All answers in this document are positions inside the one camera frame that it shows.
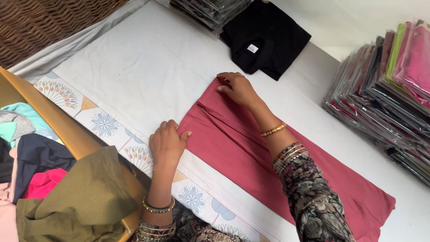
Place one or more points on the person's right hand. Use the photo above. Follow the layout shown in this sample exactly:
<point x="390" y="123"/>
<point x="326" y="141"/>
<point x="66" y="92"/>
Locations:
<point x="240" y="89"/>

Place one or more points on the person's left hand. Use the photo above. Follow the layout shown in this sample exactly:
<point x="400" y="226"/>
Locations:
<point x="166" y="144"/>

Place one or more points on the person's right fingers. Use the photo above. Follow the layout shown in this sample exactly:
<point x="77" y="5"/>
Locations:
<point x="225" y="76"/>

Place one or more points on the dusty rose garment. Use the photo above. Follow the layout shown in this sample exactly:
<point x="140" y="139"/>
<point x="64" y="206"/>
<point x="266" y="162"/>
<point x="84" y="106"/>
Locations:
<point x="235" y="151"/>

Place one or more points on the black folded shirt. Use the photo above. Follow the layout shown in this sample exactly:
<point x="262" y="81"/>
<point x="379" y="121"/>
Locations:
<point x="268" y="30"/>

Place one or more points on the stack of dark packaged garments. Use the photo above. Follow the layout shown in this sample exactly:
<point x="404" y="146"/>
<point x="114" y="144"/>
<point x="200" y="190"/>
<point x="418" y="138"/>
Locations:
<point x="208" y="11"/>

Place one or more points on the gold beaded bangle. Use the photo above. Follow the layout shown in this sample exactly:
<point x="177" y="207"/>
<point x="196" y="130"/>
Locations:
<point x="273" y="129"/>

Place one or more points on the white floral border bedsheet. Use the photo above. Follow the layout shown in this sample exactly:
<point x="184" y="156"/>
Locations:
<point x="151" y="67"/>

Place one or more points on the set of thin gold bangles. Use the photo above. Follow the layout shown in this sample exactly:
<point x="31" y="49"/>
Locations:
<point x="156" y="230"/>
<point x="289" y="156"/>

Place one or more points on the black and gold bangle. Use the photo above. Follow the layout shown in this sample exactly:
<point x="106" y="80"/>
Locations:
<point x="158" y="209"/>

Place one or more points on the dark floral dress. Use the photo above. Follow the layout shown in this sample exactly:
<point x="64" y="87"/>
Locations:
<point x="312" y="208"/>

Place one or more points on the stack of colourful packaged garments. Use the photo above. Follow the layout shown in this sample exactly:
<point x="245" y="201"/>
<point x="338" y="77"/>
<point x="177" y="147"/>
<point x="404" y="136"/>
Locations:
<point x="386" y="87"/>

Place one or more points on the grey cloth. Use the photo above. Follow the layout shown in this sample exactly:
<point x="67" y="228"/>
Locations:
<point x="67" y="43"/>

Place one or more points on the wooden box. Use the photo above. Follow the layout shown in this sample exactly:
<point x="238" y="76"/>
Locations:
<point x="70" y="132"/>

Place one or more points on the olive green garment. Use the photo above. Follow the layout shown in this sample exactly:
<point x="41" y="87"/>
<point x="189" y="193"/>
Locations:
<point x="84" y="201"/>

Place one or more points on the brown wicker basket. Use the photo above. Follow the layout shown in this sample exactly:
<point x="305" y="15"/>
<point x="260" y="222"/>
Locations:
<point x="43" y="23"/>

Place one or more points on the heap of mixed clothes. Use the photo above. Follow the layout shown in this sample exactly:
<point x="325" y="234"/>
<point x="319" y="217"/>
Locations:
<point x="37" y="158"/>

